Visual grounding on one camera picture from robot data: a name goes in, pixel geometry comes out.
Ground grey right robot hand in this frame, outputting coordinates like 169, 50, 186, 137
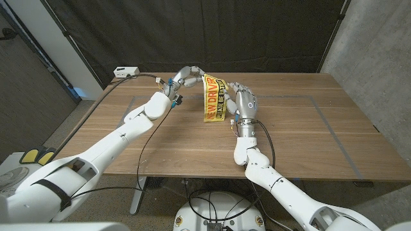
221, 81, 259, 139

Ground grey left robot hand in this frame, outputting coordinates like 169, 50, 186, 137
162, 65, 206, 99

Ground yellow new driver bumper sticker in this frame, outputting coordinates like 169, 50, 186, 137
202, 73, 229, 123

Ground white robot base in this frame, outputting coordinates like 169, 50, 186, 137
172, 191, 267, 231

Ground black backdrop curtain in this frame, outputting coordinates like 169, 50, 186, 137
44, 0, 351, 89

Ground white power outlet box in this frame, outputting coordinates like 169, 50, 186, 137
113, 66, 141, 79

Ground grey tape outline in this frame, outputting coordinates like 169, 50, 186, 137
115, 94, 363, 180

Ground black backdrop stand pole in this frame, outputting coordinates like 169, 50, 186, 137
40, 0, 105, 90
317, 0, 351, 73

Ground grey table leg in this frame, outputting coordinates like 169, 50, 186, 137
293, 179, 314, 221

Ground black round fan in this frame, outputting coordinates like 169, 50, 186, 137
146, 176, 166, 190

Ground white table leg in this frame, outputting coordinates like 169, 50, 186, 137
129, 176, 148, 215

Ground yellow black foot pedal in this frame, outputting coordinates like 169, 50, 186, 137
37, 147, 57, 167
19, 148, 41, 165

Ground white platform box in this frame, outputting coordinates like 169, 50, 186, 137
0, 151, 44, 180

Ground grey sneaker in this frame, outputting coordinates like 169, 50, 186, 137
0, 166, 30, 192

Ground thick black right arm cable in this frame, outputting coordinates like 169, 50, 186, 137
188, 120, 277, 222

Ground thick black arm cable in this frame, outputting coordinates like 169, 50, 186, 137
48, 73, 170, 163
188, 120, 277, 222

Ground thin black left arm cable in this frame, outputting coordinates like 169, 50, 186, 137
69, 105, 174, 201

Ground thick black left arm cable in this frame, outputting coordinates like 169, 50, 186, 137
48, 73, 170, 163

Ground black wall rail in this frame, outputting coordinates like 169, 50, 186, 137
0, 3, 83, 105

